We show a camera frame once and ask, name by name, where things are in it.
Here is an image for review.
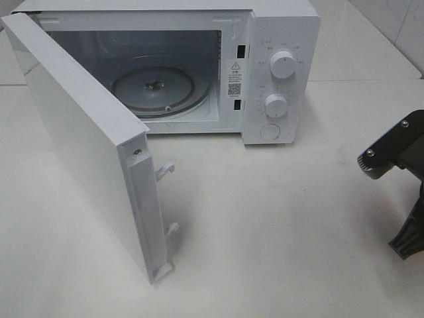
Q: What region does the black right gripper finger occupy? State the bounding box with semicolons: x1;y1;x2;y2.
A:
389;199;423;260

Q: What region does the round white door button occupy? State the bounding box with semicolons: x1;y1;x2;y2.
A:
260;124;280;140

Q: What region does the white timer knob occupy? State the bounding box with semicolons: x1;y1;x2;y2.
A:
264;93;288;118

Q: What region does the white microwave door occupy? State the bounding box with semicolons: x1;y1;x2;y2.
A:
1;13;178;283

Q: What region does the upper white power knob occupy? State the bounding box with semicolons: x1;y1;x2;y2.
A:
270;49;297;79

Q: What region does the white microwave oven body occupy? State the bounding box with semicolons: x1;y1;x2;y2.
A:
7;1;321;144

